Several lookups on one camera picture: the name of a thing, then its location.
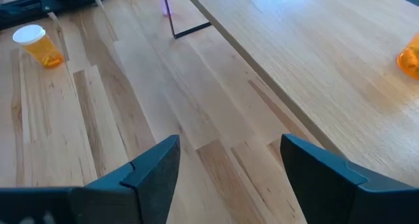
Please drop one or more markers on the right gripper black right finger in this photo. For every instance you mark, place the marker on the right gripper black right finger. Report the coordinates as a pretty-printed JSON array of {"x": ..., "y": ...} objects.
[{"x": 327, "y": 194}]

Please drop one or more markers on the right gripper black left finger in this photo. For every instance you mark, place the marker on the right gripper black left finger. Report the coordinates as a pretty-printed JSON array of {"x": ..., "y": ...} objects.
[{"x": 147, "y": 191}]

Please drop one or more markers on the orange pill bottle white cap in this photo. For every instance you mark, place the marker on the orange pill bottle white cap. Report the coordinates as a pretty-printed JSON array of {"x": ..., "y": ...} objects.
[
  {"x": 44, "y": 52},
  {"x": 410, "y": 60}
]

